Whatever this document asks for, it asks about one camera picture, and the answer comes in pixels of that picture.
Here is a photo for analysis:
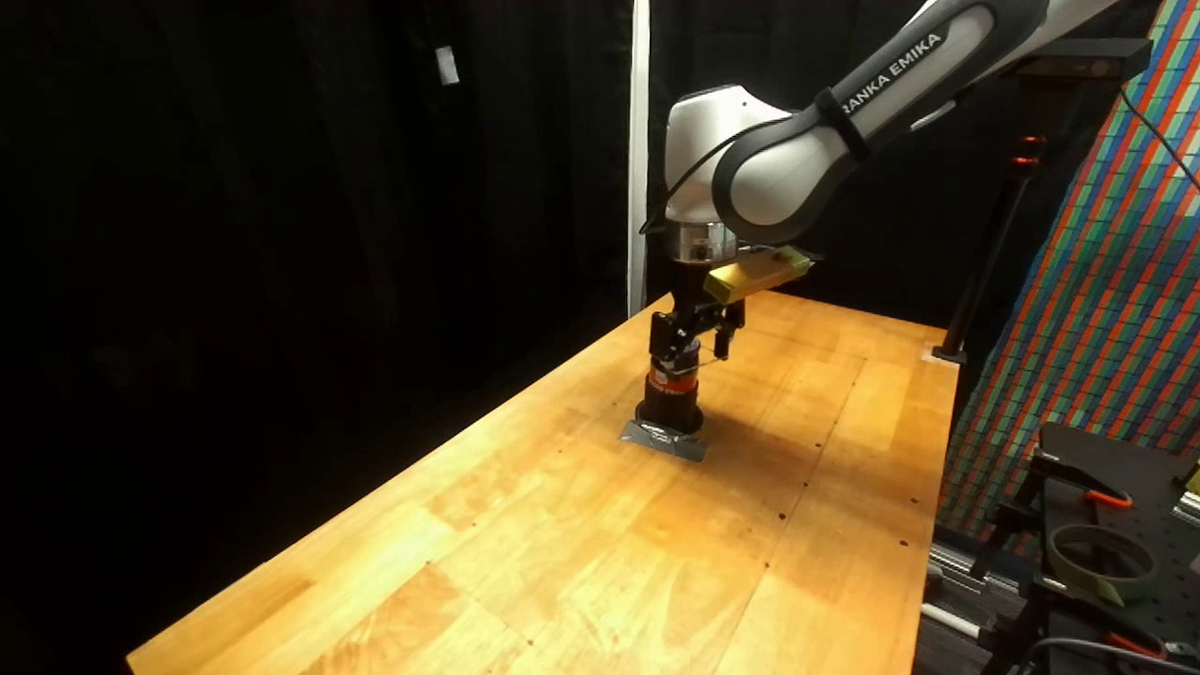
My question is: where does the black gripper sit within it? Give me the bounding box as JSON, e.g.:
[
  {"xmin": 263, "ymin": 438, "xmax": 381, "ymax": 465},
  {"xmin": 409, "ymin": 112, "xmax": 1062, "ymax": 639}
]
[{"xmin": 649, "ymin": 263, "xmax": 744, "ymax": 373}]

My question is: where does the orange elastic band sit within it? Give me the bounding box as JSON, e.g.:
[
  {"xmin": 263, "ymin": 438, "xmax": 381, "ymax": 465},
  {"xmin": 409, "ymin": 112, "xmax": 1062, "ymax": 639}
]
[{"xmin": 643, "ymin": 369, "xmax": 698, "ymax": 397}]

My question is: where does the silver Franka robot arm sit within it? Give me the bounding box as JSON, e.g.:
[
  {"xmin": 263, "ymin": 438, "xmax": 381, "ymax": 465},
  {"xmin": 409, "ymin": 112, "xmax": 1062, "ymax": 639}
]
[{"xmin": 659, "ymin": 0, "xmax": 1117, "ymax": 269}]

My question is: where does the dark bottle with white cap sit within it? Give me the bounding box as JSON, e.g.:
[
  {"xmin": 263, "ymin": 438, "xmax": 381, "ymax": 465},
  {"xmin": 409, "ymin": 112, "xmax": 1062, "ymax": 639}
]
[{"xmin": 632, "ymin": 364, "xmax": 702, "ymax": 435}]

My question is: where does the grey tape patch under bottle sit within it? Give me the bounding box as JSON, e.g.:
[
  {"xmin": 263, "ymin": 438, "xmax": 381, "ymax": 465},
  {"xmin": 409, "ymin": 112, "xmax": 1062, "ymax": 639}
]
[{"xmin": 622, "ymin": 422, "xmax": 704, "ymax": 462}]

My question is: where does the white vertical pole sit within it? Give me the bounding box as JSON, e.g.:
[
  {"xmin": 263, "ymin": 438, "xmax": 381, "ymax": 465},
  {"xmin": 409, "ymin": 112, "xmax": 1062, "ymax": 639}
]
[{"xmin": 627, "ymin": 0, "xmax": 653, "ymax": 314}]

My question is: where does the small white tag on curtain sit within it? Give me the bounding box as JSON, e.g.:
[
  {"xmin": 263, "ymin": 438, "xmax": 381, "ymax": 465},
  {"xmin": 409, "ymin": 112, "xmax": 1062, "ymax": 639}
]
[{"xmin": 436, "ymin": 44, "xmax": 461, "ymax": 85}]

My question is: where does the colourful striped woven cloth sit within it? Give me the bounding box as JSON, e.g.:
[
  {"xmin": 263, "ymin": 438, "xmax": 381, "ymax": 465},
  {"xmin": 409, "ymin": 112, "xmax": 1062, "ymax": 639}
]
[{"xmin": 936, "ymin": 0, "xmax": 1200, "ymax": 538}]

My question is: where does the black curtain backdrop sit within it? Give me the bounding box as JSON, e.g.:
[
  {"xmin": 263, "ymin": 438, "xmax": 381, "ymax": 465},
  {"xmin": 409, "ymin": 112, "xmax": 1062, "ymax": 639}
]
[{"xmin": 0, "ymin": 0, "xmax": 1166, "ymax": 675}]

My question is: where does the black side cart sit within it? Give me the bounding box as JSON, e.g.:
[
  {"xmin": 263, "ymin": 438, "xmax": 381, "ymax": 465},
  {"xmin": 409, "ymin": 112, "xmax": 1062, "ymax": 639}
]
[{"xmin": 921, "ymin": 425, "xmax": 1200, "ymax": 675}]

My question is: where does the black tripod stand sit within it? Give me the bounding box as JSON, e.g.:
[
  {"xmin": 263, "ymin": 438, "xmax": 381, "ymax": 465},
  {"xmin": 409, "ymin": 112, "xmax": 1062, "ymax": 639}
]
[{"xmin": 932, "ymin": 39, "xmax": 1151, "ymax": 364}]

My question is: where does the roll of beige tape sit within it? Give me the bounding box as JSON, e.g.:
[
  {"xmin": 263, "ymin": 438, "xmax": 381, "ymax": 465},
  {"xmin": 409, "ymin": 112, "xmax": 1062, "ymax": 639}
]
[{"xmin": 1044, "ymin": 523, "xmax": 1158, "ymax": 607}]

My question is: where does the yellow wrist camera box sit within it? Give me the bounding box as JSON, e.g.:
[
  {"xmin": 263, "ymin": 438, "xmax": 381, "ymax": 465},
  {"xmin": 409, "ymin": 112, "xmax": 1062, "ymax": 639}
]
[{"xmin": 702, "ymin": 247, "xmax": 817, "ymax": 305}]

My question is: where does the orange handled clamp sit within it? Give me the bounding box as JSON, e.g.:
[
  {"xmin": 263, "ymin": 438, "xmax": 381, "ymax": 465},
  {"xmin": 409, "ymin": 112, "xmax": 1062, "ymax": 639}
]
[{"xmin": 1026, "ymin": 455, "xmax": 1134, "ymax": 510}]

